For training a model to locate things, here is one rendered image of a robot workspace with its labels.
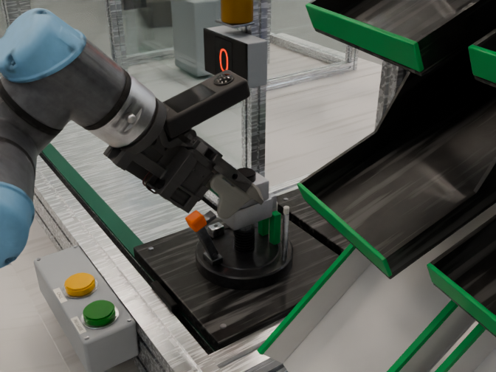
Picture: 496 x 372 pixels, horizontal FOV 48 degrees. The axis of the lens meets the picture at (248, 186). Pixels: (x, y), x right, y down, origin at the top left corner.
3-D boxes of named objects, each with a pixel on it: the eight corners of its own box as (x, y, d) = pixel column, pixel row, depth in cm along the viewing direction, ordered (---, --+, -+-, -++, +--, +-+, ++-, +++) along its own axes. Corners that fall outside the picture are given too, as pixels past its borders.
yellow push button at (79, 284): (71, 305, 75) (69, 294, 74) (62, 289, 78) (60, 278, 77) (100, 294, 77) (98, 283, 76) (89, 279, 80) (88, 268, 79)
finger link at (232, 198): (240, 230, 75) (190, 195, 70) (266, 194, 75) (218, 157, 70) (250, 239, 73) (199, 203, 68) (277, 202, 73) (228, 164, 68)
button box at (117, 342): (90, 379, 71) (83, 342, 68) (39, 290, 86) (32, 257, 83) (140, 355, 75) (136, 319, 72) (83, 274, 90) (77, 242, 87)
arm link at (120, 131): (112, 63, 62) (145, 82, 56) (141, 85, 65) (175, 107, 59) (71, 116, 62) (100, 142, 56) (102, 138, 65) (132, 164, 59)
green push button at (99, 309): (91, 336, 70) (89, 324, 69) (80, 318, 73) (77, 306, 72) (121, 323, 72) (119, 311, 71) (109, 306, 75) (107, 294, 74)
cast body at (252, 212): (234, 231, 75) (233, 185, 72) (216, 217, 78) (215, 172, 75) (283, 212, 79) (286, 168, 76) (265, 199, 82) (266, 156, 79)
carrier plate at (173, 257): (218, 355, 68) (218, 342, 67) (133, 257, 85) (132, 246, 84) (362, 283, 80) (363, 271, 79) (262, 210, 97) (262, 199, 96)
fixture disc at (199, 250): (229, 303, 73) (229, 291, 72) (178, 252, 83) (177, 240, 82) (312, 266, 80) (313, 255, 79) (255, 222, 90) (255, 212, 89)
